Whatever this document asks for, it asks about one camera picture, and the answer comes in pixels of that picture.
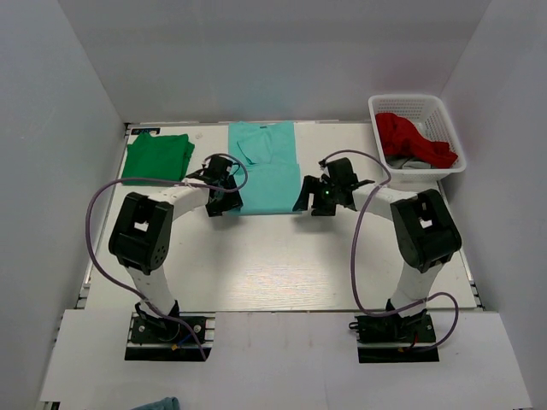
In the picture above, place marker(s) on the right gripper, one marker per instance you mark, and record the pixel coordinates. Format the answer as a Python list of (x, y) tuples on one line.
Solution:
[(311, 186)]

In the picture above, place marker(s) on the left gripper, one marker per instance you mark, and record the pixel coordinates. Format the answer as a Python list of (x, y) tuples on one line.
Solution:
[(234, 200)]

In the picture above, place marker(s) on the teal t-shirt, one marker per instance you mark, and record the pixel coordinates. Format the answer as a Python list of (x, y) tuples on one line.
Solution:
[(272, 178)]

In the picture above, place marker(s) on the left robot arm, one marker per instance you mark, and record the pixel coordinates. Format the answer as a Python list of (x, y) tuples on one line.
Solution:
[(141, 236)]

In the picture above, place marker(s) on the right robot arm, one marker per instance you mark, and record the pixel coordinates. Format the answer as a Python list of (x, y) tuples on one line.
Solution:
[(426, 234)]

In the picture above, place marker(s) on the folded green t-shirt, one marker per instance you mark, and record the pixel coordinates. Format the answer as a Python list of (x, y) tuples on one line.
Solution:
[(162, 157)]

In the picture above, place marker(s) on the grey garment in basket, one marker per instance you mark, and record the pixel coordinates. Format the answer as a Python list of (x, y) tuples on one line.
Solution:
[(407, 163)]

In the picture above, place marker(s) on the blue label sticker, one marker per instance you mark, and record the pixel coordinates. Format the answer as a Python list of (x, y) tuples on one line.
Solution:
[(149, 130)]

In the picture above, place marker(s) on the red t-shirt in basket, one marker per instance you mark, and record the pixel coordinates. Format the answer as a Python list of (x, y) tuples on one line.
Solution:
[(399, 137)]

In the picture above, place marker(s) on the white plastic basket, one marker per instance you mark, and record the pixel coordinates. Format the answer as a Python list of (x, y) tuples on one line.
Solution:
[(429, 117)]

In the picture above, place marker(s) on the dark teal cloth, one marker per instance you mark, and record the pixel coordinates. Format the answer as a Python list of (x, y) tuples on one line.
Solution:
[(167, 403)]

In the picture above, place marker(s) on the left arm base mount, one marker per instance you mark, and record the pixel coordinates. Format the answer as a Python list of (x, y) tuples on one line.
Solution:
[(146, 342)]

